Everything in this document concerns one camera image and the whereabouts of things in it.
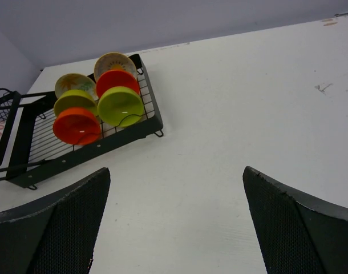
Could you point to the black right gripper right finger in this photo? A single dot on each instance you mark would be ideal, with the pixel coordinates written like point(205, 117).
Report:
point(297, 232)

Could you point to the yellow blue pattern ceramic bowl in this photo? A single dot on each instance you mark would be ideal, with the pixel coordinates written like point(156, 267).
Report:
point(114, 61)

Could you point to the leaf pattern ceramic bowl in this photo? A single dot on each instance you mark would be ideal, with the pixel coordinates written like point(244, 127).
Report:
point(74, 81)

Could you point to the black wire dish rack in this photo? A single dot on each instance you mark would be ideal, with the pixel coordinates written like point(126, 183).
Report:
point(29, 150)

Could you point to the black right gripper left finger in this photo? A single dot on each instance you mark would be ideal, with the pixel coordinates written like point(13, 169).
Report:
point(55, 233)

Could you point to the green bowl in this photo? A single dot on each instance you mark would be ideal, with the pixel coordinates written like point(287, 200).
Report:
point(75, 98)
point(120, 107)

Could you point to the orange bowl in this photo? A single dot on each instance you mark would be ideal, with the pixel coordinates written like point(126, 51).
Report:
point(116, 78)
point(77, 126)

